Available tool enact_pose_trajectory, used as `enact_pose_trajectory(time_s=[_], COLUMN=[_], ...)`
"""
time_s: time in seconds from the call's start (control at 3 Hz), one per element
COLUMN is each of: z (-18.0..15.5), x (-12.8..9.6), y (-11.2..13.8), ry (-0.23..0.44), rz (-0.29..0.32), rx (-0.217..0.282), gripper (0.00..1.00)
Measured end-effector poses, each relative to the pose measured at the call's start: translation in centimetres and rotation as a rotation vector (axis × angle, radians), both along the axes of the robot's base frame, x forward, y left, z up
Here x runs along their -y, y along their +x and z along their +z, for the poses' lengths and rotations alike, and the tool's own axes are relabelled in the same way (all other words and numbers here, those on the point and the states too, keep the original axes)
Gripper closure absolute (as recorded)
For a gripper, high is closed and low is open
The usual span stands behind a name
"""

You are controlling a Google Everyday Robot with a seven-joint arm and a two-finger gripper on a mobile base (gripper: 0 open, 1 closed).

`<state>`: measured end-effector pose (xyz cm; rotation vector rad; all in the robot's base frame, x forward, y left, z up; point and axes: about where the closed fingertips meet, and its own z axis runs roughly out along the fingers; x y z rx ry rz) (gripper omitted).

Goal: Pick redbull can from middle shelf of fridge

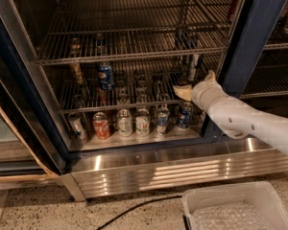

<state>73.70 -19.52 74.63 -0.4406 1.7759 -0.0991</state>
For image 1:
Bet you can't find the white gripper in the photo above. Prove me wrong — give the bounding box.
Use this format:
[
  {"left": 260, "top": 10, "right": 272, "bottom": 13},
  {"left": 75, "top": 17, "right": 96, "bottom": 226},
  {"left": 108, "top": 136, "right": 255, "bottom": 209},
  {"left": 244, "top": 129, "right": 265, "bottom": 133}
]
[{"left": 173, "top": 70, "right": 226, "bottom": 110}]

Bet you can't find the silver blue redbull can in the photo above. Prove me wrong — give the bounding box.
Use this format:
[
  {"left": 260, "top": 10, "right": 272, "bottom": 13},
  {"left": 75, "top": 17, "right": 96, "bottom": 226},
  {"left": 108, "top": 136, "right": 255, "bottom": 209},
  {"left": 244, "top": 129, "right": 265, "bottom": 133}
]
[{"left": 187, "top": 54, "right": 204, "bottom": 81}]

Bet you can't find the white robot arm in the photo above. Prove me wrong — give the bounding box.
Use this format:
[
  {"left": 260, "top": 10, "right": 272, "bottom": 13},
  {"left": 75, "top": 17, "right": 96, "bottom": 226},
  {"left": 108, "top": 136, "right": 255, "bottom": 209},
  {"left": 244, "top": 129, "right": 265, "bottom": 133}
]
[{"left": 173, "top": 70, "right": 288, "bottom": 155}]

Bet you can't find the blue pepsi can bottom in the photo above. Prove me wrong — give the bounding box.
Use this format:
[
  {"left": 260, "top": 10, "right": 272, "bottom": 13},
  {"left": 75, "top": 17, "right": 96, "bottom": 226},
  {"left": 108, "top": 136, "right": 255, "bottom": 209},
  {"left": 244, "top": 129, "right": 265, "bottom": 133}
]
[{"left": 177, "top": 102, "right": 193, "bottom": 128}]

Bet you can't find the green white can right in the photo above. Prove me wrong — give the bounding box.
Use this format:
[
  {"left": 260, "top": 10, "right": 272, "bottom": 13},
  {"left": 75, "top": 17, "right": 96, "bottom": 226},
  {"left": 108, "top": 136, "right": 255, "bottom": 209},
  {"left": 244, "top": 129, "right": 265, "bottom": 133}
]
[{"left": 135, "top": 109, "right": 151, "bottom": 136}]

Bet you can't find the green white can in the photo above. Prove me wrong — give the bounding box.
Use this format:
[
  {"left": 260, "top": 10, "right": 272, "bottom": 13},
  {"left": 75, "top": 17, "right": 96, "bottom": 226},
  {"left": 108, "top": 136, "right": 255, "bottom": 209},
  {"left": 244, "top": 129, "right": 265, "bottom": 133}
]
[
  {"left": 135, "top": 109, "right": 151, "bottom": 136},
  {"left": 117, "top": 109, "right": 132, "bottom": 137}
]

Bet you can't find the green white can left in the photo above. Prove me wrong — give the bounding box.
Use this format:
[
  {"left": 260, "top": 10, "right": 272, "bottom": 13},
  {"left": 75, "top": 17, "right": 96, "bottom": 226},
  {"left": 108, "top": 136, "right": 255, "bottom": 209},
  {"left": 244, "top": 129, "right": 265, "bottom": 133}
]
[{"left": 117, "top": 109, "right": 132, "bottom": 137}]

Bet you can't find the stainless steel display fridge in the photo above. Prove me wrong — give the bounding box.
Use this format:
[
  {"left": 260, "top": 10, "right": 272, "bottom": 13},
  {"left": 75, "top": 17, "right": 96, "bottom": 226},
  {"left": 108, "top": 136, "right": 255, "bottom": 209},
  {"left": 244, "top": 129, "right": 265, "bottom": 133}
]
[{"left": 0, "top": 0, "right": 288, "bottom": 203}]

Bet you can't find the blue pepsi can middle shelf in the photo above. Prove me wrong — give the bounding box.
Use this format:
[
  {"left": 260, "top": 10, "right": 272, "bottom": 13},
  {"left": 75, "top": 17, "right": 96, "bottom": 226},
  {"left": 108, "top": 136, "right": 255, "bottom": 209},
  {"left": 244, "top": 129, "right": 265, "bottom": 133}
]
[{"left": 98, "top": 62, "right": 115, "bottom": 91}]

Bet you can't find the red coca-cola can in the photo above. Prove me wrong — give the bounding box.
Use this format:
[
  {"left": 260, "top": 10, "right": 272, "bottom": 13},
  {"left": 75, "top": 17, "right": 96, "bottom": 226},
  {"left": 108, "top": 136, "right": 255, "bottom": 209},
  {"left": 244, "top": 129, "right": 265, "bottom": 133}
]
[{"left": 92, "top": 112, "right": 110, "bottom": 140}]

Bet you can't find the tan patterned slim can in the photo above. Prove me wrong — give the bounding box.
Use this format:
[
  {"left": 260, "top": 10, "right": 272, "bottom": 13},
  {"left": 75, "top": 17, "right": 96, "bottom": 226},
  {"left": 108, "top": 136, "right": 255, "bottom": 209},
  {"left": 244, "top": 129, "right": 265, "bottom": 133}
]
[{"left": 69, "top": 62, "right": 84, "bottom": 84}]

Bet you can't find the silver can bottom left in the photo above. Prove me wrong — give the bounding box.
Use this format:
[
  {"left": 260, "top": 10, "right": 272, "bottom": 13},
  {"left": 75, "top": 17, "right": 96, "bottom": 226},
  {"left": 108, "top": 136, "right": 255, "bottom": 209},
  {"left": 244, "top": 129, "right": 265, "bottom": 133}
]
[{"left": 68, "top": 113, "right": 87, "bottom": 140}]

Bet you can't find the open glass fridge door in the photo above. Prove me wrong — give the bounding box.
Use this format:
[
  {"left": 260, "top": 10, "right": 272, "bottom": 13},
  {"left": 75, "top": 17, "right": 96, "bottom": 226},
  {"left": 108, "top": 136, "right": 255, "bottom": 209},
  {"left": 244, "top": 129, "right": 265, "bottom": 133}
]
[{"left": 0, "top": 18, "right": 64, "bottom": 190}]

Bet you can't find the clear plastic bin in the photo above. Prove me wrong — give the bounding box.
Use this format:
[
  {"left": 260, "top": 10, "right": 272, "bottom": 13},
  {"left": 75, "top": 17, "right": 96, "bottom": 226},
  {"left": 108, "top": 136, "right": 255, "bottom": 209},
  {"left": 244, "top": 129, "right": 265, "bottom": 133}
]
[{"left": 182, "top": 181, "right": 288, "bottom": 230}]

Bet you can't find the middle wire fridge shelf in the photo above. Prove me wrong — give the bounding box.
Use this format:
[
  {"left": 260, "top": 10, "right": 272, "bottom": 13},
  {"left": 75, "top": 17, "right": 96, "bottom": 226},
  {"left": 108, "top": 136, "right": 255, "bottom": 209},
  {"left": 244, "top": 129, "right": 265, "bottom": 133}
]
[{"left": 56, "top": 53, "right": 220, "bottom": 114}]

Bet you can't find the wire fridge shelf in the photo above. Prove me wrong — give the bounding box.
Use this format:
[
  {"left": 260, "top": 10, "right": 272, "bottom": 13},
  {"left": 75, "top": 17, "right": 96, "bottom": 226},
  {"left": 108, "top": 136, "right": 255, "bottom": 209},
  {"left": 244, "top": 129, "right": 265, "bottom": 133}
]
[
  {"left": 56, "top": 53, "right": 220, "bottom": 114},
  {"left": 37, "top": 0, "right": 232, "bottom": 65}
]

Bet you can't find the right compartment wire shelf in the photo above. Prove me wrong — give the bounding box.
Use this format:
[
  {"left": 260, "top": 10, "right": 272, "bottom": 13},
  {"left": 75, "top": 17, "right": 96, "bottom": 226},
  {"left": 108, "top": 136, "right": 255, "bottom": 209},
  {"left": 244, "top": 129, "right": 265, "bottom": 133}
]
[{"left": 241, "top": 20, "right": 288, "bottom": 99}]

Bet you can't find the black floor cable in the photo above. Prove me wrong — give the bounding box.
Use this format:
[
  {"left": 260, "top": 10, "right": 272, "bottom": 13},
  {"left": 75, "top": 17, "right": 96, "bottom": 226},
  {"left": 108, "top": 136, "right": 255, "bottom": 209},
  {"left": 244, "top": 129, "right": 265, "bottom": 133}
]
[{"left": 95, "top": 194, "right": 183, "bottom": 230}]

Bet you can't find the top wire fridge shelf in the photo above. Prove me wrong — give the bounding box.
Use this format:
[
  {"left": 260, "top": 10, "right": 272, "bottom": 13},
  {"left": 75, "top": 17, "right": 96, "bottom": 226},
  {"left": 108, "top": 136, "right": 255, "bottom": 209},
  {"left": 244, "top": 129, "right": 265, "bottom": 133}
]
[{"left": 37, "top": 0, "right": 232, "bottom": 65}]

